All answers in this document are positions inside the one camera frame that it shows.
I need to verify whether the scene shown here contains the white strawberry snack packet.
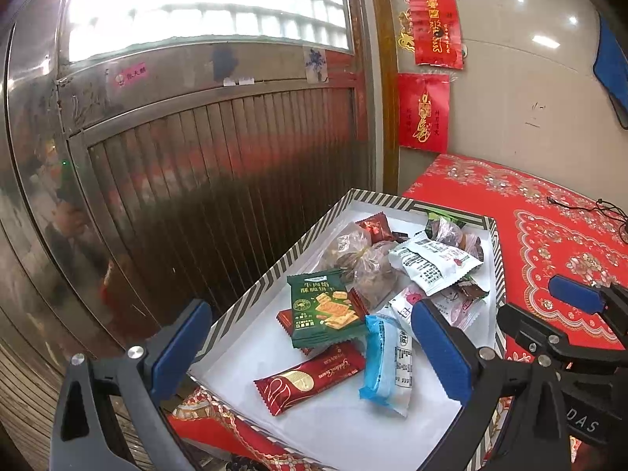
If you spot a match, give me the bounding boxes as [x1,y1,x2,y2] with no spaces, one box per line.
[390,279,489,339]

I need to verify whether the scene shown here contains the clear bag of brown snacks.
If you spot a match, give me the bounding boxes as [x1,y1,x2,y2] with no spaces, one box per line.
[316,222,397,312]

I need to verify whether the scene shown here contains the blue white snack packet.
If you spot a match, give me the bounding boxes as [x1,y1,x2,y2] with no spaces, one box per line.
[359,315,414,418]

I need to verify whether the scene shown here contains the red floral tablecloth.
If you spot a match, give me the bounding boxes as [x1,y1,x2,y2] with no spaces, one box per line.
[169,154,627,470]

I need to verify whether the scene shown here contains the white green-print snack packet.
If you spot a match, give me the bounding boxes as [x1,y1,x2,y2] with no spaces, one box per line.
[389,232,483,296]

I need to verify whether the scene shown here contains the dark red gold snack bar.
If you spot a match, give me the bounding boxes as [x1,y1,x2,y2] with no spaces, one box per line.
[253,341,366,417]

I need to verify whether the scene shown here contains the striped cardboard snack box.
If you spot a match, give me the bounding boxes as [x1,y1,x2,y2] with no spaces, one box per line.
[188,187,509,471]

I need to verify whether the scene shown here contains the clear wrapped dark candies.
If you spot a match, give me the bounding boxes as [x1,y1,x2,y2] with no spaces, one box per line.
[425,213,484,261]

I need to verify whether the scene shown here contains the green cracker packet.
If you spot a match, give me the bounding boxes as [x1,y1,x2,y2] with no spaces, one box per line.
[287,269,367,349]

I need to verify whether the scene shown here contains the small red candy packet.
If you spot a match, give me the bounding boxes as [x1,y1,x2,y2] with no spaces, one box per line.
[356,212,396,245]

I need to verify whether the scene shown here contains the metal door with window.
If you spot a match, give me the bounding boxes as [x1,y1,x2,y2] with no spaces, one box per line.
[1,0,376,470]

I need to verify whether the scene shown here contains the black charger cable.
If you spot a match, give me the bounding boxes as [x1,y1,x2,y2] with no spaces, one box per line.
[546,195,628,244]

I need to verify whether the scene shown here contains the blue cloth on wall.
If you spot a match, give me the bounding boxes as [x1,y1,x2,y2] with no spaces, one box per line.
[593,14,628,130]

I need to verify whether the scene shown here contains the lower red wall envelope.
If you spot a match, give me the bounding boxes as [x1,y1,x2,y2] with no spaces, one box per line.
[397,73,450,153]

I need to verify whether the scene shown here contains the upper red wall decoration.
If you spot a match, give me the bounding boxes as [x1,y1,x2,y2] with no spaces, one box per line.
[397,0,464,70]

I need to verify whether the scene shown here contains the wooden door frame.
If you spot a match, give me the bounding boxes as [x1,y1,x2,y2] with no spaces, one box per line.
[372,0,399,194]

